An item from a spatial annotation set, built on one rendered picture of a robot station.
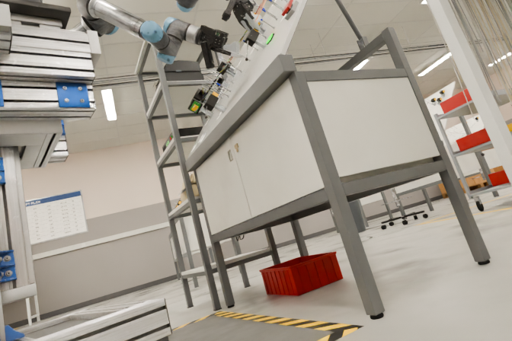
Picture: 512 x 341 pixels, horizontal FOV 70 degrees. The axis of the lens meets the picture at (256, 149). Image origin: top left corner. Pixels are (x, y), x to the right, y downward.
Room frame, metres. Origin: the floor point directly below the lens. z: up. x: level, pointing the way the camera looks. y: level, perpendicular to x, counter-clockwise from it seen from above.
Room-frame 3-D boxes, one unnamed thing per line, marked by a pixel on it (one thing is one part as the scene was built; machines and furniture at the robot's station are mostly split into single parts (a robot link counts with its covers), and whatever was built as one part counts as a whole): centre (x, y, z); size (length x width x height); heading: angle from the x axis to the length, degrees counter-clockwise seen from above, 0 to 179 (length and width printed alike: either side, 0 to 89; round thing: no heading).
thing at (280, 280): (2.12, -0.04, 0.07); 0.39 x 0.29 x 0.14; 27
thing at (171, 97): (2.55, 0.41, 0.93); 0.60 x 0.50 x 1.85; 30
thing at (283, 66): (1.64, 0.11, 0.83); 1.18 x 0.05 x 0.06; 30
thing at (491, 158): (8.60, -4.70, 0.83); 1.18 x 0.72 x 1.65; 23
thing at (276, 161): (1.41, -0.04, 0.60); 0.55 x 0.03 x 0.39; 30
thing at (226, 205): (1.89, 0.23, 0.60); 0.55 x 0.02 x 0.39; 30
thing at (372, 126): (1.80, -0.16, 0.60); 1.17 x 0.58 x 0.40; 30
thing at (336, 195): (1.80, -0.16, 0.40); 1.18 x 0.60 x 0.80; 30
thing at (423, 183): (5.37, -2.40, 0.83); 1.18 x 0.72 x 1.65; 22
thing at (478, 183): (10.19, -5.26, 0.37); 1.20 x 0.82 x 0.74; 108
